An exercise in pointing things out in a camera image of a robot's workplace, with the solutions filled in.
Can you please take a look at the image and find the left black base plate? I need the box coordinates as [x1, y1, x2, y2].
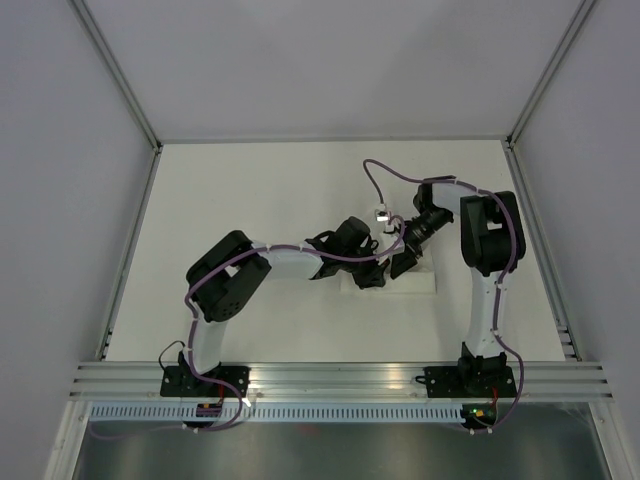
[159, 363, 251, 400]

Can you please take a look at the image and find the white cloth napkin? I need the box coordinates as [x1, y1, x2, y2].
[339, 269, 437, 296]

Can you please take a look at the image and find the purple cable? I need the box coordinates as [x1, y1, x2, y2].
[362, 158, 524, 435]
[89, 214, 407, 441]

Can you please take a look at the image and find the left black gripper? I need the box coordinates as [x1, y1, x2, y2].
[341, 241, 390, 290]

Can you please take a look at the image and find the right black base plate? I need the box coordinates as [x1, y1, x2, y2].
[423, 366, 517, 399]

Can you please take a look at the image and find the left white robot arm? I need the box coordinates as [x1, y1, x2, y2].
[183, 216, 390, 396]

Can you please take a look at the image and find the front aluminium rail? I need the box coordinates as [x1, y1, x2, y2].
[69, 361, 613, 403]

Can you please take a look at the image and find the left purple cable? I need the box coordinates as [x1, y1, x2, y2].
[89, 214, 407, 441]

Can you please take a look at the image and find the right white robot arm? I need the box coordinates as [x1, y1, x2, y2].
[390, 176, 526, 395]

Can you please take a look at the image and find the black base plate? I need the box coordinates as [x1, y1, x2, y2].
[423, 366, 517, 399]
[159, 363, 251, 400]

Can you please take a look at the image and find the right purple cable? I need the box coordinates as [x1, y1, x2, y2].
[362, 158, 524, 435]

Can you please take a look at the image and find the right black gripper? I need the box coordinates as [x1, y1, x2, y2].
[391, 206, 452, 279]

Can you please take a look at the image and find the white slotted cable duct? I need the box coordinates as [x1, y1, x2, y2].
[90, 402, 463, 423]

